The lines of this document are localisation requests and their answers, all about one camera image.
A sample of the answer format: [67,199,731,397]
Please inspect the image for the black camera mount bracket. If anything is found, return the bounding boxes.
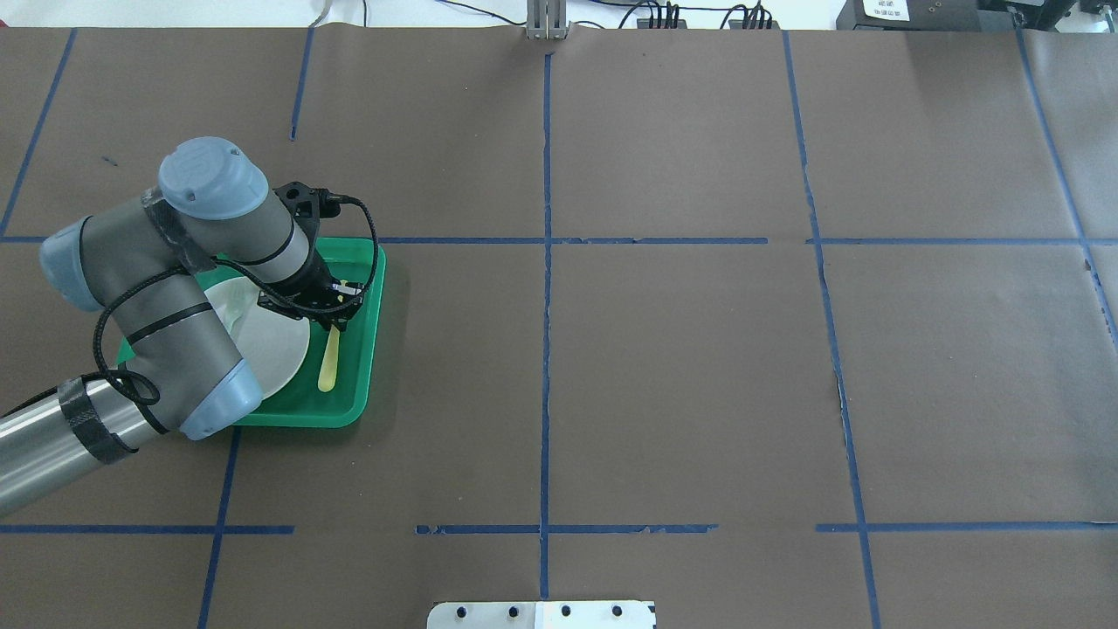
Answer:
[273,182,341,240]

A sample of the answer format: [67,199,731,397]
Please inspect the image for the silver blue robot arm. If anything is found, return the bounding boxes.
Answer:
[3,136,381,516]

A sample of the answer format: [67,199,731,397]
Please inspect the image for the white round plate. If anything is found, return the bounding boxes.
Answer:
[203,276,310,399]

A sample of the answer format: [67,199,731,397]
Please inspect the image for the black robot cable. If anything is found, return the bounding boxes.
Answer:
[92,194,380,436]

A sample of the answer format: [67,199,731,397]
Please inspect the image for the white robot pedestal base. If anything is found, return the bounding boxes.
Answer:
[426,600,659,628]

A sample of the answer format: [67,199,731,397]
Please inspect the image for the yellow plastic spoon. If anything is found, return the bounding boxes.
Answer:
[318,325,341,393]

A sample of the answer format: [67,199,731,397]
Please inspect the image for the green plastic tray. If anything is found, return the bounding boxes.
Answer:
[119,236,387,429]

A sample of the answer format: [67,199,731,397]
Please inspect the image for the pale green plastic fork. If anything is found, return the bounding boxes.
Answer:
[215,292,254,339]

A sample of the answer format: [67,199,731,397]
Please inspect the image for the aluminium frame post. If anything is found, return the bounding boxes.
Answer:
[524,0,570,41]

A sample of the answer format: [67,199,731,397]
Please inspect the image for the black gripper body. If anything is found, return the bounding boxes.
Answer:
[259,252,362,326]

